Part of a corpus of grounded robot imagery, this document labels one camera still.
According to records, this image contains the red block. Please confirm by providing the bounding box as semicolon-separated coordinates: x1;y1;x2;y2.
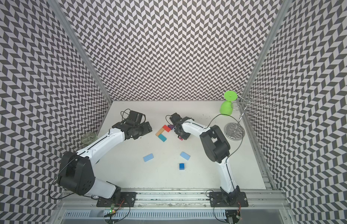
162;125;171;132

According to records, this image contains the natural wood block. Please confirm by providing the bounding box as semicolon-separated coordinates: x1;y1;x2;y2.
156;128;165;136

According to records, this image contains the teal block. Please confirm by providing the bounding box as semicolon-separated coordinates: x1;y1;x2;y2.
158;134;167;142

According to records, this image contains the light blue block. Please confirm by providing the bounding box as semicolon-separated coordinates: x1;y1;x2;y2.
143;154;154;162
180;152;191;161

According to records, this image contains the dark blue cube block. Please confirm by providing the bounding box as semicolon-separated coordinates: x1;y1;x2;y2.
179;163;185;170

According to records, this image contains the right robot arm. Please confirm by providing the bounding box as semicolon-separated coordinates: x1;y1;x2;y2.
169;113;241;206

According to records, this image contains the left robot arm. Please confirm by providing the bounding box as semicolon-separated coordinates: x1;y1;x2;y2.
56;111;152;201

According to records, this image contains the green transparent cup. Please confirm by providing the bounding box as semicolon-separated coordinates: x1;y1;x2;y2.
81;132;98;146

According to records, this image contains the green plastic wine glass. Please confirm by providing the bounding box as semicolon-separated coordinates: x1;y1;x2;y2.
220;91;238;115

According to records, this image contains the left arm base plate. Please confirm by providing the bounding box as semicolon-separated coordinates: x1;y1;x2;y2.
96;192;137;208

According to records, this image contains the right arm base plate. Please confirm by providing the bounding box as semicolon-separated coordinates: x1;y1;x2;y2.
208;191;249;208

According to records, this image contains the aluminium front rail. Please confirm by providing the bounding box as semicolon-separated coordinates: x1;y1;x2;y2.
55;188;290;210

